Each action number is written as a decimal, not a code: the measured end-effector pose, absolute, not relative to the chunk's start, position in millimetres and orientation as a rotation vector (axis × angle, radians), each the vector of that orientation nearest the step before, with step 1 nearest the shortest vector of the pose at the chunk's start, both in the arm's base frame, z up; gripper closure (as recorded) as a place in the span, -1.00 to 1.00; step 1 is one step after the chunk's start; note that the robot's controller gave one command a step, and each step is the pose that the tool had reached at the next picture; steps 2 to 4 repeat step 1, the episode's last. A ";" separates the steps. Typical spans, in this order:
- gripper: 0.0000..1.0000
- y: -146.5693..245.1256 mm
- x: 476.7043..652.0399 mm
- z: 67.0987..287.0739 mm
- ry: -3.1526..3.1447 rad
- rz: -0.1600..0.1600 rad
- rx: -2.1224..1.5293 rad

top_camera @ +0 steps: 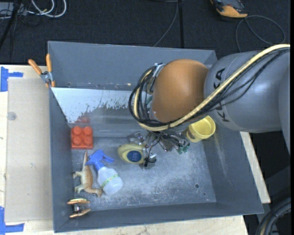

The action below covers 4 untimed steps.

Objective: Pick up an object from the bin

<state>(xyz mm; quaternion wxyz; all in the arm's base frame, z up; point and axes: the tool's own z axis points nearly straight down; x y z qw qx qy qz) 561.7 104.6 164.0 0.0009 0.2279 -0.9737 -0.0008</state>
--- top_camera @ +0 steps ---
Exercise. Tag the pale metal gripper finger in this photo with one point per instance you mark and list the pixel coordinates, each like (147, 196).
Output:
(134, 136)
(142, 141)

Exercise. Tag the yellow tape measure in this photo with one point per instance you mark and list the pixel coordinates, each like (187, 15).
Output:
(131, 154)

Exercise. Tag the yellow cup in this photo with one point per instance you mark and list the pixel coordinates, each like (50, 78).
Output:
(202, 130)

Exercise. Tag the grey metal bin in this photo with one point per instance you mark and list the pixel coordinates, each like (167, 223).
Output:
(171, 180)

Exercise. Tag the blue and white spray bottle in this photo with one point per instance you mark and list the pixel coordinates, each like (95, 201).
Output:
(107, 177)

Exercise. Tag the orange toy brick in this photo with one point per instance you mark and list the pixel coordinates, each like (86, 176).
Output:
(82, 137)

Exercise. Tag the tan toy dinosaur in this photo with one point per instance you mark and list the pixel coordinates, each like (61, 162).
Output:
(87, 179)

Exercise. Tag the pale flat board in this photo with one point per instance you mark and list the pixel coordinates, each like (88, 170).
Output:
(27, 150)

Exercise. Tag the black cylinder on white bracket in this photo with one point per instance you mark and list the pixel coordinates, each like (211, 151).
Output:
(150, 159)

